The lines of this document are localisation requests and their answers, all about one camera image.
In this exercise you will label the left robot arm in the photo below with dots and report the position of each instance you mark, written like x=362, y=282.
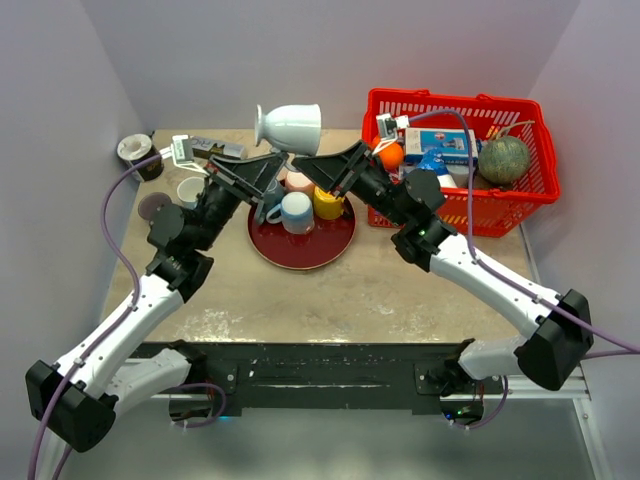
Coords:
x=79, y=396

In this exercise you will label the yellow mug black handle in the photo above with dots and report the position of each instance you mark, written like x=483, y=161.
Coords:
x=326, y=206

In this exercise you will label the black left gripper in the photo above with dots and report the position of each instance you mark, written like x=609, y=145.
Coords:
x=251, y=178

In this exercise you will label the dark teal faceted mug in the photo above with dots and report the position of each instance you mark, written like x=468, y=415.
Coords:
x=272, y=196

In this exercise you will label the grey footed mug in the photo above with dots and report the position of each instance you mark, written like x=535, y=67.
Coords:
x=294, y=129

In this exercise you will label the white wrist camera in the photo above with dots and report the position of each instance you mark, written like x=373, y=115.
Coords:
x=183, y=155
x=388, y=127

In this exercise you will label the blue white bottle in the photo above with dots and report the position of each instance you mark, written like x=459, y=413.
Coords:
x=432, y=160

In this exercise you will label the black face tissue roll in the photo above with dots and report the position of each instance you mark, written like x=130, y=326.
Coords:
x=137, y=148

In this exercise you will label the blue mug white base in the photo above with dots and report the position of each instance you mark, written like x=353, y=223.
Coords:
x=294, y=213

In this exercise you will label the lilac mug black handle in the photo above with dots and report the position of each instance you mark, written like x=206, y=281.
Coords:
x=152, y=203

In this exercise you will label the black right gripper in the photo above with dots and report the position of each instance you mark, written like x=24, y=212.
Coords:
x=333, y=173

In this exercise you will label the pink mug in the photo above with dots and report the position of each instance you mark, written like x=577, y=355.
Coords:
x=298, y=182

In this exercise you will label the blue white product box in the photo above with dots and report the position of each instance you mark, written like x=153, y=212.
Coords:
x=452, y=143

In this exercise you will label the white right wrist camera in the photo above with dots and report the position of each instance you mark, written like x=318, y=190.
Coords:
x=388, y=127

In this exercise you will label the silver black rectangular box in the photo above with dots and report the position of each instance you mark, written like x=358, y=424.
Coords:
x=204, y=147

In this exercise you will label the aluminium frame rail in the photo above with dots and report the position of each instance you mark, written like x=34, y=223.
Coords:
x=81, y=395

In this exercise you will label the light blue faceted mug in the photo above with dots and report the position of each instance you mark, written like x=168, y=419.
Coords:
x=188, y=191

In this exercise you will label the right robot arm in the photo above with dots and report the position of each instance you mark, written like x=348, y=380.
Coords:
x=553, y=334

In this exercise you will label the red plastic shopping basket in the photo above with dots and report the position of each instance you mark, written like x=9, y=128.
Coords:
x=476, y=205

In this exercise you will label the orange ball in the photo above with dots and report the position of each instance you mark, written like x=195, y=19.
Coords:
x=390, y=154

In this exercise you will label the green melon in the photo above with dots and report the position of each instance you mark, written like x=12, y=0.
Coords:
x=504, y=160

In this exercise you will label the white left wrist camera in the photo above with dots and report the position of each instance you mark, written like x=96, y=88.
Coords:
x=183, y=155

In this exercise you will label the round red lacquer tray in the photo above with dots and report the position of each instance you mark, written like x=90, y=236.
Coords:
x=324, y=244

